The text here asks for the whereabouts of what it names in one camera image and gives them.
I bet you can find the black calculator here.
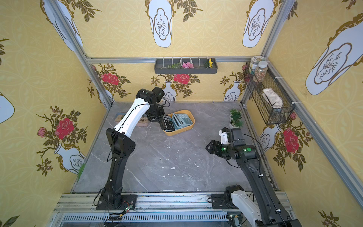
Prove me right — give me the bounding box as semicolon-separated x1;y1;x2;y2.
159;115;175;131

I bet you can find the blue calculator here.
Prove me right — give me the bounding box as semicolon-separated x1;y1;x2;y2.
172;113;193;129

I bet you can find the yellow storage box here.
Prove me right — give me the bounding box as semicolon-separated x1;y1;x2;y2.
163;110;195;136

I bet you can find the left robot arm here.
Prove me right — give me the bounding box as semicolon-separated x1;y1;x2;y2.
96;87;164;211

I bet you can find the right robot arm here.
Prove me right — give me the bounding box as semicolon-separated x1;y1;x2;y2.
206;128;301;227

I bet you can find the small potted green plant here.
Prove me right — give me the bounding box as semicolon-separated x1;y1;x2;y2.
230;109;244;128

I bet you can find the pink artificial flower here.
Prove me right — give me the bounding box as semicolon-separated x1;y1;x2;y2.
181;62;194;69

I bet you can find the beige cloth in basket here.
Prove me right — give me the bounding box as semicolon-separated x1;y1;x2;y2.
262;88;283;109

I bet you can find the jar with white lid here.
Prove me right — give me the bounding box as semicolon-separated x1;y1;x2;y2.
253;61;268;82

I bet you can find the jar behind with patterned lid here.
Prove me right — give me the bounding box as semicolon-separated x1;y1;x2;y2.
250;56;266;73

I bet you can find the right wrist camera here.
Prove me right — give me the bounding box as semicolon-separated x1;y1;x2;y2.
218;129;230;145

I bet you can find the grey wall shelf tray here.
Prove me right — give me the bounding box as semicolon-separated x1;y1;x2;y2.
154;57;218;74

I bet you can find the black wire basket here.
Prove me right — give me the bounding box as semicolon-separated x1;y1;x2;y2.
241;62;295;124

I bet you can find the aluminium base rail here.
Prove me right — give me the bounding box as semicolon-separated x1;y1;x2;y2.
46;191;301;227

